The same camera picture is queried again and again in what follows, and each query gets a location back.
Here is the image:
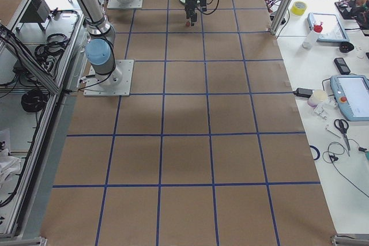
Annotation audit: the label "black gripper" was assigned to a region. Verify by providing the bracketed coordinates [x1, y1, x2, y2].
[184, 0, 207, 25]

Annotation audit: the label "yellow tape roll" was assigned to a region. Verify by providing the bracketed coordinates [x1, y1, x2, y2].
[291, 1, 307, 16]

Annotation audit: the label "clear bottle red cap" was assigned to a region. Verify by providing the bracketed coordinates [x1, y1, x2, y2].
[302, 24, 323, 50]

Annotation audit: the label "blue teach pendant far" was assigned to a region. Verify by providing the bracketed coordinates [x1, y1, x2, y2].
[307, 13, 349, 43]

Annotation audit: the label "blue teach pendant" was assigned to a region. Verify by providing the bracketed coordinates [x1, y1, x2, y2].
[330, 74, 368, 122]
[307, 13, 349, 43]

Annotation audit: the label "black power adapter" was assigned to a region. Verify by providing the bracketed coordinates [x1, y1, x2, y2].
[293, 88, 313, 98]

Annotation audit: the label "paper cup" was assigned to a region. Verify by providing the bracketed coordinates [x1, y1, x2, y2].
[307, 89, 328, 108]

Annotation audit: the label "black phone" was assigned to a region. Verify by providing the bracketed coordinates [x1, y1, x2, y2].
[334, 58, 351, 75]

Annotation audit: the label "blue teach pendant near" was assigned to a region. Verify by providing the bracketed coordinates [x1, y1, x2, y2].
[330, 74, 368, 122]

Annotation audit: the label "black scissors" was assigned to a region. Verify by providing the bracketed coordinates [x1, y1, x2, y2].
[334, 119, 351, 157]

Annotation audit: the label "blue tape roll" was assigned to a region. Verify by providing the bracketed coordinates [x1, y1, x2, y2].
[309, 145, 321, 161]

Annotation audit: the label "white crumpled cloth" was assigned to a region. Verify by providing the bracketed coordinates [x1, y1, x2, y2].
[0, 129, 21, 200]

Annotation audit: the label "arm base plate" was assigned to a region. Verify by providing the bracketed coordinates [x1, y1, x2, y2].
[84, 60, 134, 97]
[107, 0, 143, 10]

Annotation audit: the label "black coiled cable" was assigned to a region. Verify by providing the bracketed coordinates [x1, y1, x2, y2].
[20, 89, 44, 114]

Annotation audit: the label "black earphone cable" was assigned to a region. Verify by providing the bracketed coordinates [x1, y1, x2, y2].
[322, 139, 369, 200]

